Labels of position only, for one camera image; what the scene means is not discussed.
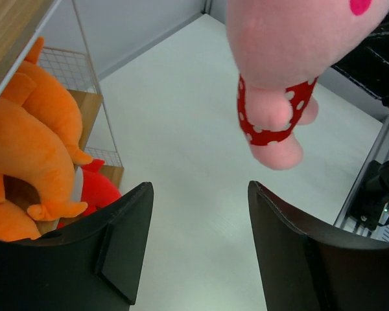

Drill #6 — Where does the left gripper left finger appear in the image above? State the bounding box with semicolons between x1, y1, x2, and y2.
0;182;154;311

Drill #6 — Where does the orange shark plush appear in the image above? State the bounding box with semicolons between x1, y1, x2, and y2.
1;37;93;165
0;174;41;242
0;98;88;221

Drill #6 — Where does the red shark plush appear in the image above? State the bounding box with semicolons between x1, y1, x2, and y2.
55;159;122;229

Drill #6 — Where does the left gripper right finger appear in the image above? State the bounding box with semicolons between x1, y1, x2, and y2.
248;181;389;310

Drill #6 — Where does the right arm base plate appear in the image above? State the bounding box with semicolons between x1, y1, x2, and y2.
349;160;389;231

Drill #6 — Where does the pink frog plush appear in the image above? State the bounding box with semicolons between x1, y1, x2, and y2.
226;0;389;170

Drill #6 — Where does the aluminium rail frame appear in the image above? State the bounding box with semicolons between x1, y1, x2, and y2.
334;116;389;242

